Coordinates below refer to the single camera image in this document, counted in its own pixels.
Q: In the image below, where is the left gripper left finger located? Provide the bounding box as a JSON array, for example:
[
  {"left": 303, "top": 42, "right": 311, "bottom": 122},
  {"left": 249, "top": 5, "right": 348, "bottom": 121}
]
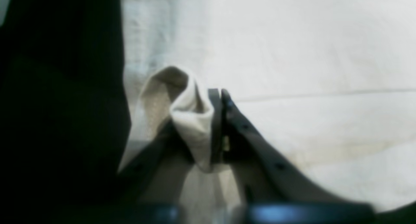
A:
[{"left": 117, "top": 120, "right": 195, "bottom": 204}]

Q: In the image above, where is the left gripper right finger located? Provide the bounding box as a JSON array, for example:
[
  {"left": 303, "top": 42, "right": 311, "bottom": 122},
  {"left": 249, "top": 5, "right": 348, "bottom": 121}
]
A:
[{"left": 208, "top": 89, "right": 347, "bottom": 204}]

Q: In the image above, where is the cream white T-shirt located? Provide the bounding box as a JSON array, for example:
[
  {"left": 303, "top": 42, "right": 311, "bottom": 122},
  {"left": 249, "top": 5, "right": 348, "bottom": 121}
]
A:
[{"left": 122, "top": 0, "right": 416, "bottom": 212}]

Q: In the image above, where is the black table cloth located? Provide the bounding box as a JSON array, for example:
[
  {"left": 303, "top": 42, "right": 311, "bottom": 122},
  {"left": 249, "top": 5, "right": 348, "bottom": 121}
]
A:
[{"left": 1, "top": 0, "right": 131, "bottom": 224}]

